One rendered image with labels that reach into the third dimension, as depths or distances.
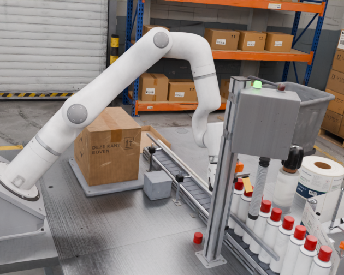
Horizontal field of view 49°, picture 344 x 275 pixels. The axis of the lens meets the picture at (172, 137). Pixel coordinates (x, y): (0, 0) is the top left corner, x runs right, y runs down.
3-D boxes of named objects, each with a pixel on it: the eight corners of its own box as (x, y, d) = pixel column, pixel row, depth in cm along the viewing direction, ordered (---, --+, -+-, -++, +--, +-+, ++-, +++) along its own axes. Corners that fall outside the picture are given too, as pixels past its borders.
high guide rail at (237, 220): (279, 261, 123) (279, 257, 122) (276, 262, 122) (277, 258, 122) (148, 135, 210) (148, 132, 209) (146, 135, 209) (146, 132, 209)
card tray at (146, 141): (170, 149, 223) (171, 143, 222) (128, 154, 211) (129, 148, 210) (149, 131, 247) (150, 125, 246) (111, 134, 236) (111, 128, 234)
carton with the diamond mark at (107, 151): (138, 179, 183) (142, 127, 172) (88, 186, 172) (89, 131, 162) (118, 153, 207) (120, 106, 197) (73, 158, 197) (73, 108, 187)
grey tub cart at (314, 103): (274, 143, 471) (291, 67, 434) (320, 164, 426) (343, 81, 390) (225, 157, 418) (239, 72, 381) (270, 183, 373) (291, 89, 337)
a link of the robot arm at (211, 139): (202, 154, 155) (218, 156, 148) (200, 122, 154) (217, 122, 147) (217, 151, 161) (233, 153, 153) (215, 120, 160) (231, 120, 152)
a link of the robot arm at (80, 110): (79, 130, 150) (76, 138, 134) (58, 107, 147) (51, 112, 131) (175, 46, 149) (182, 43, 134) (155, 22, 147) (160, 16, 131)
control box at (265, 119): (287, 161, 113) (301, 100, 106) (230, 153, 115) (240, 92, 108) (283, 148, 123) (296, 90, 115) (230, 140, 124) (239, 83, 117)
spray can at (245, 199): (250, 234, 146) (260, 187, 138) (241, 239, 143) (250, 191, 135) (239, 227, 149) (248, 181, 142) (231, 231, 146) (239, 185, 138)
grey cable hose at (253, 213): (260, 219, 121) (273, 160, 113) (251, 221, 119) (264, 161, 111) (253, 213, 124) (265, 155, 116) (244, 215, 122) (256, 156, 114)
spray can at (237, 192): (240, 228, 149) (249, 182, 141) (229, 230, 147) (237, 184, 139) (233, 220, 153) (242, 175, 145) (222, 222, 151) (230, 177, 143)
